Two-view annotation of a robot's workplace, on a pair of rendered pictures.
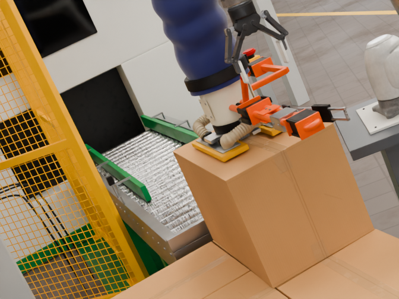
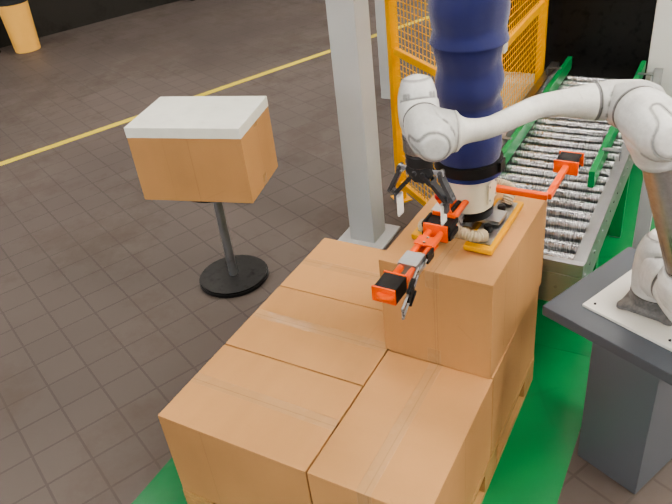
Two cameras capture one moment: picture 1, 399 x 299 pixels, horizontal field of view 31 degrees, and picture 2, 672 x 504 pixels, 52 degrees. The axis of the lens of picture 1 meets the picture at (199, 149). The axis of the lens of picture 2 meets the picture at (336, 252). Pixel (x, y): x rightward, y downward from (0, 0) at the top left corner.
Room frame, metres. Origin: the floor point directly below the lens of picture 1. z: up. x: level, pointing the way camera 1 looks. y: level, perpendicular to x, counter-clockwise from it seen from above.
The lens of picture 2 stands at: (0.69, -1.32, 2.26)
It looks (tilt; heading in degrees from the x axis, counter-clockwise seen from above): 33 degrees down; 46
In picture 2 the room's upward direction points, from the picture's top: 7 degrees counter-clockwise
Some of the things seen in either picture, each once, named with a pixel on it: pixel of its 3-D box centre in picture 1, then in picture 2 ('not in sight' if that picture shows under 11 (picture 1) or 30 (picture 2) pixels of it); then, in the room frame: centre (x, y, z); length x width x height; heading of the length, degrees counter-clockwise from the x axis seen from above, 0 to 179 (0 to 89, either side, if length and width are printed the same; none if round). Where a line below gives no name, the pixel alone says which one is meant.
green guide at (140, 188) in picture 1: (105, 170); (532, 106); (4.23, 0.56, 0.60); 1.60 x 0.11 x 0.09; 14
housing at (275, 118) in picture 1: (285, 119); (411, 264); (2.01, -0.26, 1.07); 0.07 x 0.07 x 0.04; 13
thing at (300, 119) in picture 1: (303, 124); (389, 287); (1.87, -0.28, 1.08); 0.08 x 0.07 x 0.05; 13
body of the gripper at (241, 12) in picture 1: (244, 18); (420, 166); (2.05, -0.27, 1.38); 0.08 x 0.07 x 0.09; 102
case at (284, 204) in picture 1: (266, 187); (466, 272); (2.45, -0.16, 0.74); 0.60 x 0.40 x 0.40; 13
